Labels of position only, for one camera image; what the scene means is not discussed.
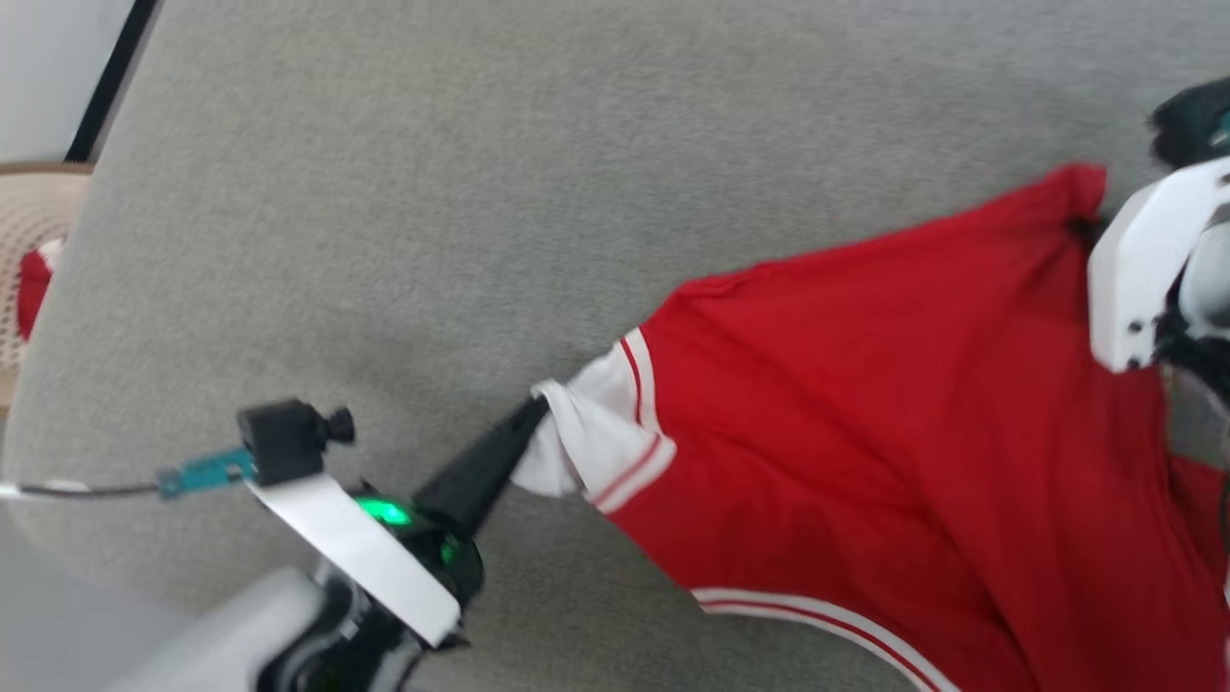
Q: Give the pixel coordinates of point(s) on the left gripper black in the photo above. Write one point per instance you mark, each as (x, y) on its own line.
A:
(432, 567)

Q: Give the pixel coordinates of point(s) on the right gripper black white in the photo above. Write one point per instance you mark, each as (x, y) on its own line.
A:
(1196, 125)

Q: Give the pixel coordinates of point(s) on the red white jersey shirt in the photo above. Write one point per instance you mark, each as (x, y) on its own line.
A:
(913, 432)

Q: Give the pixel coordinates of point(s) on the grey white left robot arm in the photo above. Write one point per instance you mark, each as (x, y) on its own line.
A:
(192, 644)

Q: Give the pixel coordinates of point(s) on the grey fabric sofa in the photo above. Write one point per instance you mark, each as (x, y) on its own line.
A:
(480, 211)

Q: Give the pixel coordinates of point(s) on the red white garment in basket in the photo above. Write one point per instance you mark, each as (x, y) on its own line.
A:
(36, 284)

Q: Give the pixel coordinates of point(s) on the beige wicker laundry basket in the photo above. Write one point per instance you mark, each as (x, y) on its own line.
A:
(38, 221)

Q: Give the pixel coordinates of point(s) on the black skirting strip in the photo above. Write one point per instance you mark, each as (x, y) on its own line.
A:
(110, 77)

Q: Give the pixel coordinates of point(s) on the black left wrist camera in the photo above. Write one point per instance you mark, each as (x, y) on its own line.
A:
(288, 437)

